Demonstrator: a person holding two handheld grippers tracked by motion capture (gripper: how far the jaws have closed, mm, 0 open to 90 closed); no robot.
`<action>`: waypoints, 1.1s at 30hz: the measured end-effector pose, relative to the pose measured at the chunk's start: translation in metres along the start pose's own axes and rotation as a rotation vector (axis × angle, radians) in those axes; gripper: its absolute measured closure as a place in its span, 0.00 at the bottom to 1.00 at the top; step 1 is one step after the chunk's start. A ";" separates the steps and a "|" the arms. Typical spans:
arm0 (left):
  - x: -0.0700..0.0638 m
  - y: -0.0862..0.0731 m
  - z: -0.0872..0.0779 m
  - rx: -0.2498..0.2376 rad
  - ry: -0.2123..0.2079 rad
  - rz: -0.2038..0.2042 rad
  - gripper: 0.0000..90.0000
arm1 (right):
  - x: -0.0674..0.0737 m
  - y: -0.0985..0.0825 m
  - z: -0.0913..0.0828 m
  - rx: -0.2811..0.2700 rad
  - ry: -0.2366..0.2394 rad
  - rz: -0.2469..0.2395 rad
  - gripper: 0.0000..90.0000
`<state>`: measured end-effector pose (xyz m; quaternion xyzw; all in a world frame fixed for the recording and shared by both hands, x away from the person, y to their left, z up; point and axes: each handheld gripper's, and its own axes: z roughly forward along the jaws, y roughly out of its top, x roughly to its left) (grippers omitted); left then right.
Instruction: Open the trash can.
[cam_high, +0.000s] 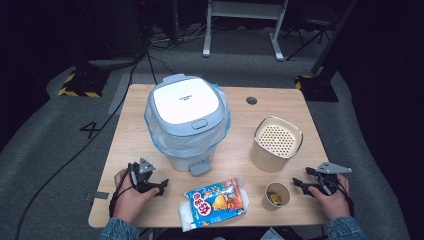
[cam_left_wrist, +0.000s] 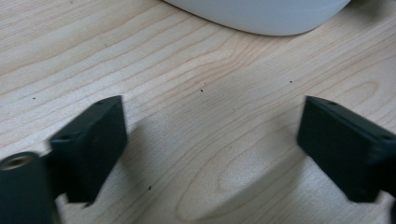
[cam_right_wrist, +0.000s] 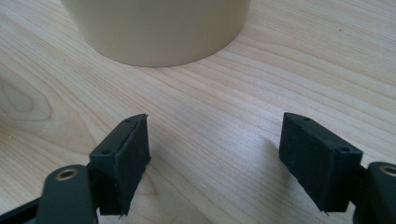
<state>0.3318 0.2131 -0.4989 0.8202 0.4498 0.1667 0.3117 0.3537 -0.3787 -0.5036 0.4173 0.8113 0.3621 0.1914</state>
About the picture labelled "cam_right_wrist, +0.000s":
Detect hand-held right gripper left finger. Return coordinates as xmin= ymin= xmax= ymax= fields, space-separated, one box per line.
xmin=89 ymin=113 xmax=152 ymax=217

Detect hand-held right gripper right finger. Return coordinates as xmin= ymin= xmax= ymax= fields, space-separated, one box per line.
xmin=278 ymin=112 xmax=364 ymax=213

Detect beige bucket with strainer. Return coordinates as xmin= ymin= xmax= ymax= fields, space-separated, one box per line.
xmin=59 ymin=0 xmax=252 ymax=68

